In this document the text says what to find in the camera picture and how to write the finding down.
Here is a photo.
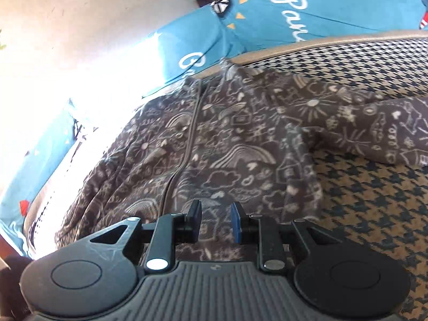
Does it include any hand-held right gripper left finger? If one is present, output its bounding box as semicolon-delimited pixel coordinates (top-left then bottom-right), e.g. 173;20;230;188
78;200;203;273

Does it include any houndstooth sofa mat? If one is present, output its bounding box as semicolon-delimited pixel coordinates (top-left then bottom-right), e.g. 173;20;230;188
23;30;428;321

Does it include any person's dark clothing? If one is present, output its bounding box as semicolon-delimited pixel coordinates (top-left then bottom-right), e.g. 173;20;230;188
0;254;34;321

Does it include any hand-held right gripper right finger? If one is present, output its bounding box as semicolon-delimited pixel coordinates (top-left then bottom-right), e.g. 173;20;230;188
231;201;343;272

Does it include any blue sofa cushion plane print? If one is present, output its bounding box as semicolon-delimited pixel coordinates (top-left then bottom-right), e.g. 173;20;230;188
142;7;242;98

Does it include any grey patterned fleece jacket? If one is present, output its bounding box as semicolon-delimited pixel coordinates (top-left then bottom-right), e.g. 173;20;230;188
55;58;428;265

